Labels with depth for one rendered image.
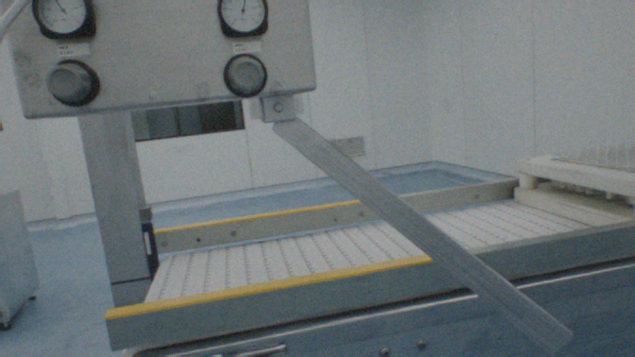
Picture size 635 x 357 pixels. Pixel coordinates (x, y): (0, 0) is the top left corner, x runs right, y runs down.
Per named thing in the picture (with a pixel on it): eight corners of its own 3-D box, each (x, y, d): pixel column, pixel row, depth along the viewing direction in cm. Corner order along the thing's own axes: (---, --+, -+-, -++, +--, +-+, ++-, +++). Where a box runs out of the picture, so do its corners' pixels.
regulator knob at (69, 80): (42, 109, 30) (27, 41, 30) (54, 109, 33) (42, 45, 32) (94, 104, 31) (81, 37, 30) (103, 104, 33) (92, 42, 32)
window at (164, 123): (127, 143, 523) (109, 41, 502) (128, 143, 524) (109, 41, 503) (245, 129, 557) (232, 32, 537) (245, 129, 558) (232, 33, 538)
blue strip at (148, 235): (163, 348, 69) (141, 224, 65) (163, 347, 69) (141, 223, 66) (173, 347, 69) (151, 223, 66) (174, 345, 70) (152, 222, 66)
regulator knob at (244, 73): (226, 99, 32) (218, 38, 32) (226, 99, 35) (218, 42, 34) (272, 94, 33) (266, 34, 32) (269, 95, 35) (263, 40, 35)
